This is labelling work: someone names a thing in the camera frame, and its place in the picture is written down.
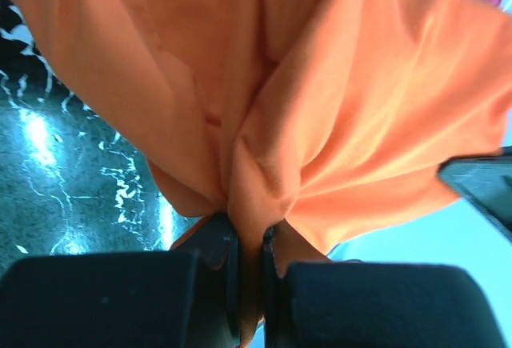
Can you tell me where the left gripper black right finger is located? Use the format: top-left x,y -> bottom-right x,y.
262,227 -> 506,347

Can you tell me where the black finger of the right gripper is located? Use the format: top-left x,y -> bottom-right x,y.
438,151 -> 512,240

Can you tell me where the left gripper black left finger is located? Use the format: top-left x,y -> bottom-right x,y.
1,214 -> 240,347

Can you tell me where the orange t shirt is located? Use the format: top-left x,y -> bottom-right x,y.
11,0 -> 511,345

